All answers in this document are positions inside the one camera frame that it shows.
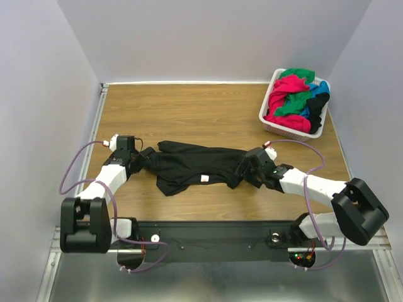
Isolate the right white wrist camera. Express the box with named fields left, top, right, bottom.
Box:
left=263, top=141, right=277, bottom=160

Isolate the black t shirt in basket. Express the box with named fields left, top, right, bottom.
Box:
left=307, top=92, right=330, bottom=135

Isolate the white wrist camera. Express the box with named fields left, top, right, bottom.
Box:
left=102, top=134, right=119, bottom=152
left=263, top=141, right=277, bottom=160

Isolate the black t shirt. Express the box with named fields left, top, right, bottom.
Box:
left=307, top=92, right=330, bottom=135
left=141, top=140, right=246, bottom=196

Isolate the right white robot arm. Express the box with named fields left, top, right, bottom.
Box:
left=236, top=147, right=390, bottom=246

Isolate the white plastic laundry basket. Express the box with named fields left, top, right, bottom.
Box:
left=258, top=68, right=328, bottom=142

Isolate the green t shirt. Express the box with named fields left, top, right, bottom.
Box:
left=274, top=68, right=315, bottom=116

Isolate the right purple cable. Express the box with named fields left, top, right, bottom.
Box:
left=267, top=140, right=347, bottom=272

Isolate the blue t shirt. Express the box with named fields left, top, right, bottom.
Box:
left=300, top=81, right=330, bottom=118

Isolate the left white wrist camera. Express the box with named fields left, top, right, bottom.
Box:
left=102, top=134, right=119, bottom=152

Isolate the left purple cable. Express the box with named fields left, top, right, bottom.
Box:
left=59, top=140, right=171, bottom=274

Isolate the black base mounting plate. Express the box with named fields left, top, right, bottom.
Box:
left=111, top=220, right=321, bottom=270

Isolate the pink t shirt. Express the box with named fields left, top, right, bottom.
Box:
left=263, top=74, right=312, bottom=133

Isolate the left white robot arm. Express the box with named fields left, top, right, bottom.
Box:
left=60, top=134, right=145, bottom=253

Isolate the purple cable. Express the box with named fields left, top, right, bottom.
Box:
left=59, top=140, right=171, bottom=274
left=267, top=140, right=347, bottom=272

